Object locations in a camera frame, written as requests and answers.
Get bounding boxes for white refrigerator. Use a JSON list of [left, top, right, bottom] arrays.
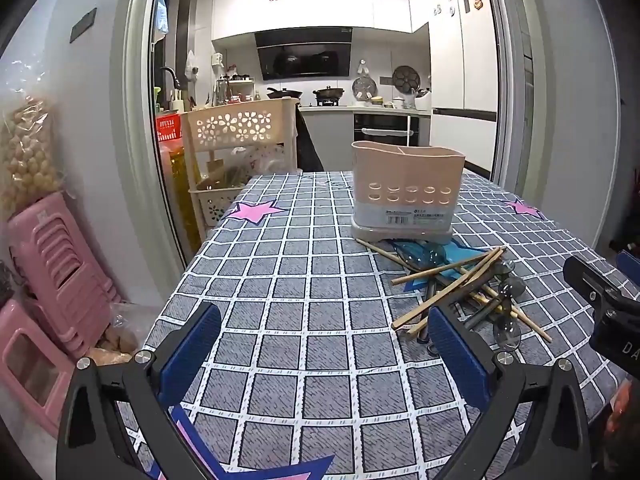
[[430, 0, 501, 176]]

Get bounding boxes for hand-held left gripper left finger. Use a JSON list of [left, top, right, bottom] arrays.
[[56, 302, 223, 480]]

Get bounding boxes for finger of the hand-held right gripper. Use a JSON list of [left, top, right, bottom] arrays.
[[616, 250, 640, 288], [564, 256, 640, 318]]

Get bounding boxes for stack of pink plastic stools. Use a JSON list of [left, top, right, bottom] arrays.
[[7, 192, 123, 356]]

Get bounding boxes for pink plastic stool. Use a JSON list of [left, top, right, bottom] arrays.
[[0, 300, 76, 436]]

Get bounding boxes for red plastic basket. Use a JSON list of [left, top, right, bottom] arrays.
[[156, 114, 182, 142]]

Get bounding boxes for grey kitchen base cabinet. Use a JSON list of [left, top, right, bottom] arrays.
[[300, 107, 431, 171]]

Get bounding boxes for clear bag of brown food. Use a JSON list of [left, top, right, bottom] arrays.
[[92, 305, 151, 366]]

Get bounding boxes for beige plastic utensil holder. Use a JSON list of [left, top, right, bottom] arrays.
[[350, 140, 467, 246]]

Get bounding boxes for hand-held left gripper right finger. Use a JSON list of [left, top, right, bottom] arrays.
[[427, 306, 593, 480]]

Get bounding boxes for round metal steamer rack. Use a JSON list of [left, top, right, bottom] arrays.
[[351, 76, 377, 102]]

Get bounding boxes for black range hood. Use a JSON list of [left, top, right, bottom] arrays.
[[254, 26, 353, 82]]

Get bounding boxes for round dark multi-well pan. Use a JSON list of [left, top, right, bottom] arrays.
[[391, 65, 422, 92]]

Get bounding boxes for black built-in oven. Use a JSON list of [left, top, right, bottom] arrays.
[[353, 112, 420, 147]]

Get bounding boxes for white upper kitchen cabinets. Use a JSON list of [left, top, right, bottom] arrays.
[[212, 0, 413, 41]]

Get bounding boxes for pile of chopsticks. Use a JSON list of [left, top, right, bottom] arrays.
[[356, 239, 553, 343]]

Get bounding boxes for grey checked star tablecloth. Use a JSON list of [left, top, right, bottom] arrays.
[[112, 170, 640, 480]]

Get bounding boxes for clear bag of round nuts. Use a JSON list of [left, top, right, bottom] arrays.
[[0, 95, 66, 221]]

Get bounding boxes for person's right hand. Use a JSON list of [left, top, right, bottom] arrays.
[[605, 377, 640, 441]]

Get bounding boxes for beige flower-cutout trolley rack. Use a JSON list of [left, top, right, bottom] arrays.
[[179, 99, 301, 241]]

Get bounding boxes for dark wall switch panel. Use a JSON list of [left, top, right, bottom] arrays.
[[69, 8, 98, 43]]

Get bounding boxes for yellow oil bottle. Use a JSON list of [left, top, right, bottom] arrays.
[[170, 147, 201, 256]]

